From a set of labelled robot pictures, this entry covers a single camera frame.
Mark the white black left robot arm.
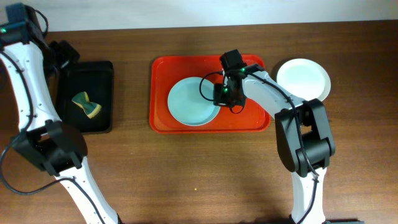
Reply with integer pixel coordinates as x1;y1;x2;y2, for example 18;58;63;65
1;21;121;223

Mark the black plastic tray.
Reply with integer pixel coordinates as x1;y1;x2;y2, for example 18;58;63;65
55;61;114;134

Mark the yellow green sponge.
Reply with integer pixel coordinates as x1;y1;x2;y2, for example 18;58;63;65
72;91;102;119

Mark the light blue plate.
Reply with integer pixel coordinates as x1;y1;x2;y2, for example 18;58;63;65
167;77;220;126

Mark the red plastic tray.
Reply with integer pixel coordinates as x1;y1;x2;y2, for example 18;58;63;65
149;55;271;134

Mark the cream white plate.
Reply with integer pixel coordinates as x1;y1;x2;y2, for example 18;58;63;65
276;58;331;101

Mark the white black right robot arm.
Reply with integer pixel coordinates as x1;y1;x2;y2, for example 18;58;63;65
213;63;335;223

